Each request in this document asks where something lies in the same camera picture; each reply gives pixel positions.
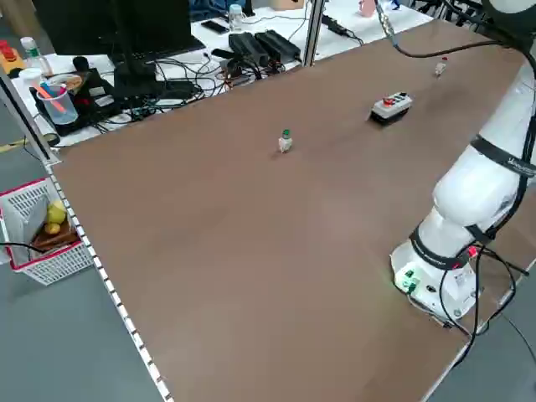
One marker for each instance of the red push button switch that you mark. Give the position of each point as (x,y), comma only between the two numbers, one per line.
(439,68)

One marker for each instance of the green push button switch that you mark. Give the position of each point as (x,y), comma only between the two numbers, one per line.
(285,141)

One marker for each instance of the small yellow lemon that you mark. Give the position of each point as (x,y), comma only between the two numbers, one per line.
(53,229)

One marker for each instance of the black computer monitor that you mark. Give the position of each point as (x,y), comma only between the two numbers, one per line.
(84,25)

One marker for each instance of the clear plastic measuring cup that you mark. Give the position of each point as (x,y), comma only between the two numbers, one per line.
(58,106)

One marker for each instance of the white basket with red rim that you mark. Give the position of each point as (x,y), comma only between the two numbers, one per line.
(63,261)

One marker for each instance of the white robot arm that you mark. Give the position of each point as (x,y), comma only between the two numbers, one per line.
(469,197)

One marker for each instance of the clear glass jar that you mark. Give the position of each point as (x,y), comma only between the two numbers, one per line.
(236,19)

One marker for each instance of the yellow green pear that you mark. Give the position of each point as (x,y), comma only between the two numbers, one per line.
(56,212)

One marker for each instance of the black white control button box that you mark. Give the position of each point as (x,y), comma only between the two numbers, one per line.
(390,108)

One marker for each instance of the clear plastic bottle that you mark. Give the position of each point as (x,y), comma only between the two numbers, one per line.
(35,56)

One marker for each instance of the yellow emergency stop box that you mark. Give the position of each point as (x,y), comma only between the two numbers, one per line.
(9,56)

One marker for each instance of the white lidded cup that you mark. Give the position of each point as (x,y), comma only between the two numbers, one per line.
(30,77)

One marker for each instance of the black power adapter brick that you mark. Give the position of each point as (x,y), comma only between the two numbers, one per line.
(247,48)
(278,44)

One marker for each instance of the black smartphone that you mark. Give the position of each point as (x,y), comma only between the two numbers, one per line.
(214,26)

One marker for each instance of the aluminium frame beam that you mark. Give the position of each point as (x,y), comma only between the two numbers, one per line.
(29,121)

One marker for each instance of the aluminium frame post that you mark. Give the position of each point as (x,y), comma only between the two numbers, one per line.
(312,33)

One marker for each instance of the pink cup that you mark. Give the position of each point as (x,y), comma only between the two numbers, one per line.
(366,7)

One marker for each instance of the black electronics box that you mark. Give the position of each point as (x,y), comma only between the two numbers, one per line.
(98,98)

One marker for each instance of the black monitor stand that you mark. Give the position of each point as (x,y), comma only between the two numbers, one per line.
(133,67)

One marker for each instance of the aluminium table edge rail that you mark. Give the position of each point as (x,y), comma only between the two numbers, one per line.
(109,289)

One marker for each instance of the brown wooden bowl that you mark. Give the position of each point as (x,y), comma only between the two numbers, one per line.
(58,239)

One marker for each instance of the black power strip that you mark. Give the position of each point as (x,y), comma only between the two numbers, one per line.
(334,24)

